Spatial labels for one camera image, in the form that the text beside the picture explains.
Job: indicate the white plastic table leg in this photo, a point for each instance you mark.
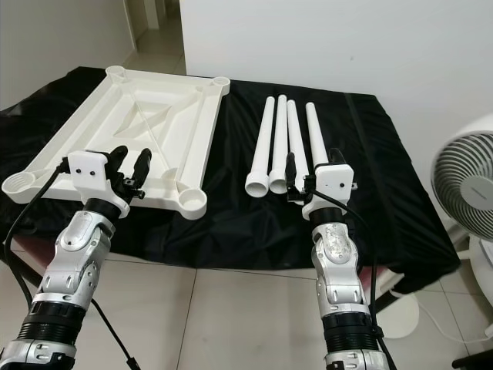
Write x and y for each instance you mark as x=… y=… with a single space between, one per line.
x=316 y=131
x=262 y=146
x=280 y=139
x=296 y=131

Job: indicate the white plastic table top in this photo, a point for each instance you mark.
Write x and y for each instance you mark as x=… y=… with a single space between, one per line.
x=185 y=123

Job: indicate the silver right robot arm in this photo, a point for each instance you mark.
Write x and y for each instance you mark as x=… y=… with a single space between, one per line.
x=335 y=262

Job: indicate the black tablecloth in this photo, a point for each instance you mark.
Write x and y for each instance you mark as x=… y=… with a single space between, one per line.
x=239 y=231

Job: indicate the red plastic stool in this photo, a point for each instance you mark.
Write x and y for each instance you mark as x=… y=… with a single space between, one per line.
x=31 y=250

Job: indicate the white standing fan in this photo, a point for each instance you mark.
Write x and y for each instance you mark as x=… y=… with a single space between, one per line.
x=466 y=177

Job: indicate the white round plastic object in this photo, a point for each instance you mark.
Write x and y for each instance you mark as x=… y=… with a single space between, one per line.
x=400 y=316

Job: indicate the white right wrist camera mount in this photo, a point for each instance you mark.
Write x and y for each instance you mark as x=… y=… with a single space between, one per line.
x=335 y=181

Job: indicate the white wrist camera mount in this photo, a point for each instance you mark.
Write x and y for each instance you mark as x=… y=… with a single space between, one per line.
x=88 y=171
x=335 y=181

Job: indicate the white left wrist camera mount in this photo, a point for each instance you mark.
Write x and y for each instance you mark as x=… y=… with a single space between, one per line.
x=88 y=171

